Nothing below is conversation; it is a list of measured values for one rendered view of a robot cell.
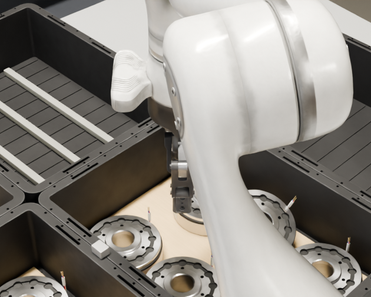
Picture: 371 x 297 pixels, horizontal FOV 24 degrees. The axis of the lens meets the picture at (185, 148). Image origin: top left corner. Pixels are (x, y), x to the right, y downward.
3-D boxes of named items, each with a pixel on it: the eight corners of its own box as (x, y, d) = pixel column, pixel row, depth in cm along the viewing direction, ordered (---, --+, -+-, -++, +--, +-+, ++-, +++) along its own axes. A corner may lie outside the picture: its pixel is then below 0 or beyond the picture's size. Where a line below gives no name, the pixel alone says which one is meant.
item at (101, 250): (110, 253, 103) (109, 246, 102) (101, 259, 102) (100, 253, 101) (100, 246, 104) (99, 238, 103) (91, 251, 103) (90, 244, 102)
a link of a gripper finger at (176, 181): (169, 158, 91) (170, 185, 96) (169, 173, 90) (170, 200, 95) (195, 158, 91) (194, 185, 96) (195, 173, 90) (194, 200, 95)
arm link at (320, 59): (250, -96, 71) (150, -74, 70) (361, 14, 48) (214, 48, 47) (264, 8, 75) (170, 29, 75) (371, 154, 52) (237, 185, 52)
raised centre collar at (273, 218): (285, 228, 115) (287, 227, 114) (258, 245, 112) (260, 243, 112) (262, 200, 116) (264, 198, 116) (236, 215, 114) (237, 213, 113)
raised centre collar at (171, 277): (209, 286, 108) (209, 283, 108) (182, 307, 105) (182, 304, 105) (182, 265, 111) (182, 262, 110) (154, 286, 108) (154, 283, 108)
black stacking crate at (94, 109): (192, 159, 134) (192, 101, 127) (41, 259, 118) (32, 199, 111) (37, 58, 156) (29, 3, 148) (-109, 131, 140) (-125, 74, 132)
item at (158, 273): (238, 288, 108) (238, 285, 108) (182, 334, 103) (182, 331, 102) (182, 247, 114) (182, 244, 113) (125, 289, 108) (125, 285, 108)
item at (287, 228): (308, 237, 116) (310, 235, 115) (255, 271, 111) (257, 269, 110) (263, 180, 119) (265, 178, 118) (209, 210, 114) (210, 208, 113)
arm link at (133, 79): (114, 63, 95) (111, 15, 91) (215, 63, 96) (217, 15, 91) (110, 114, 88) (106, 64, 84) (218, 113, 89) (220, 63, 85)
